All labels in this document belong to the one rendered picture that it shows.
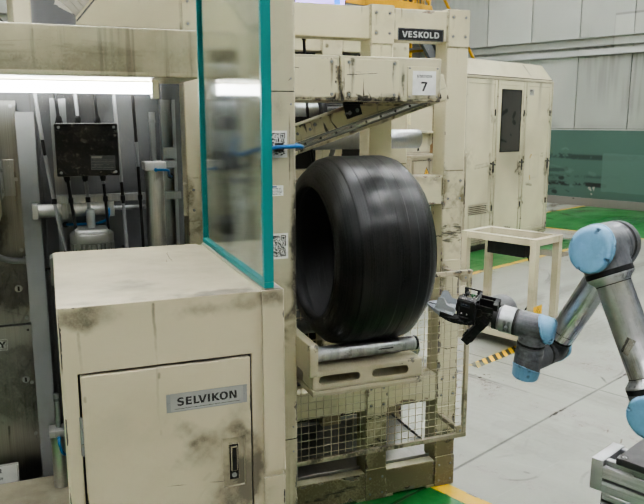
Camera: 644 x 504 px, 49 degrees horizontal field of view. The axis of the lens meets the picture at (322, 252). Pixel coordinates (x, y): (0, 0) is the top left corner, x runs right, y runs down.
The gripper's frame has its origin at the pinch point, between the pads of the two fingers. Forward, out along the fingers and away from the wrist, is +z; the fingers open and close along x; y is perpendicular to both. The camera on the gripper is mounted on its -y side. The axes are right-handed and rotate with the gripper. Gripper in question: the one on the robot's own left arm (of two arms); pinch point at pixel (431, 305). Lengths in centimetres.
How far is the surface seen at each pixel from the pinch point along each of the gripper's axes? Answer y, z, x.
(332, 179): 35.8, 30.7, 1.3
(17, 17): -20, 517, -288
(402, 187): 32.9, 12.8, -7.2
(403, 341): -13.3, 7.3, 3.5
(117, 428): 34, 21, 101
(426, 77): 47, 27, -61
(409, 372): -21.1, 3.5, 7.5
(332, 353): -9.9, 22.2, 21.4
